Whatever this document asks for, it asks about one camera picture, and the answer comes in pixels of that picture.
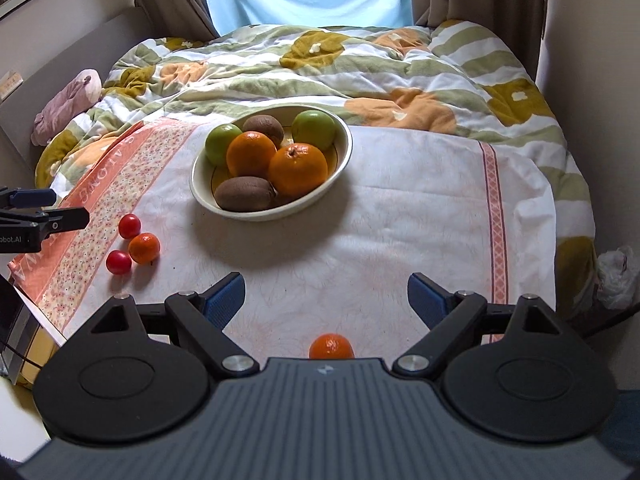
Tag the brown kiwi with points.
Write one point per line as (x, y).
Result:
(245, 193)
(262, 127)

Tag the large orange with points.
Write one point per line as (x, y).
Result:
(251, 152)
(298, 168)

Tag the green apple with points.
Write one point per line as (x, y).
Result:
(314, 129)
(221, 144)

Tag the beige bed headboard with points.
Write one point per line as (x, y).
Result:
(75, 45)

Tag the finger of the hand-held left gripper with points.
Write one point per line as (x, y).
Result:
(32, 198)
(65, 219)

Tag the white plastic bag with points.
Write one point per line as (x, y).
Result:
(617, 280)

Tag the pink plush toy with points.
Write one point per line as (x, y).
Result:
(65, 105)

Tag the cream bowl with bear print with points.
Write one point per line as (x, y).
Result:
(205, 195)

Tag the green striped floral duvet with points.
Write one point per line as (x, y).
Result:
(350, 75)

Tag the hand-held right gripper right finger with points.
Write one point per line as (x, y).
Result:
(426, 301)

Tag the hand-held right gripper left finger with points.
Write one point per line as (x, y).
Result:
(225, 301)

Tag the red cherry tomato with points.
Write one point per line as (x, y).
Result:
(129, 226)
(118, 262)

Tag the small mandarin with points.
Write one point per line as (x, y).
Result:
(331, 347)
(144, 248)

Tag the pink floral tablecloth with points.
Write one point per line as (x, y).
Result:
(400, 210)

